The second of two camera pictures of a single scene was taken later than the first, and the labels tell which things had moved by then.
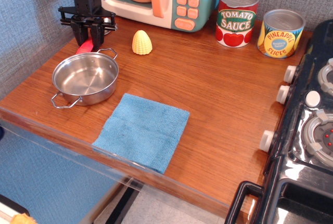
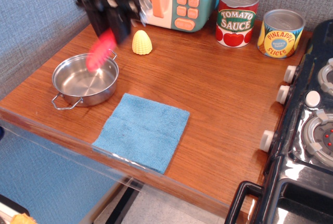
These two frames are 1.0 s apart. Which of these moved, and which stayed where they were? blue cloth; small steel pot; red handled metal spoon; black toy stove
Moved: red handled metal spoon
Stayed: small steel pot; black toy stove; blue cloth
